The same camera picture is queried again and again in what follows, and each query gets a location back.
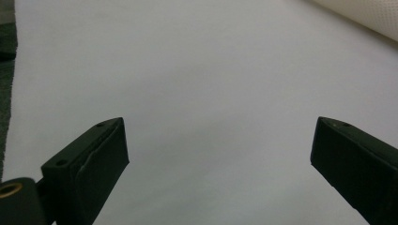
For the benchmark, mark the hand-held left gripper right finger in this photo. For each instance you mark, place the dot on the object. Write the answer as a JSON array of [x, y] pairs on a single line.
[[359, 168]]

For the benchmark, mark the white mesh laundry bag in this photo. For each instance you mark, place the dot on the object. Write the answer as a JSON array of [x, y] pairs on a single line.
[[372, 14]]

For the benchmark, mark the light blue table pad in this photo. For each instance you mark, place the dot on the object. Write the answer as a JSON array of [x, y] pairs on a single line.
[[203, 78]]

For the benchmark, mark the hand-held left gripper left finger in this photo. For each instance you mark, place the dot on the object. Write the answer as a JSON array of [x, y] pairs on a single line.
[[94, 165]]

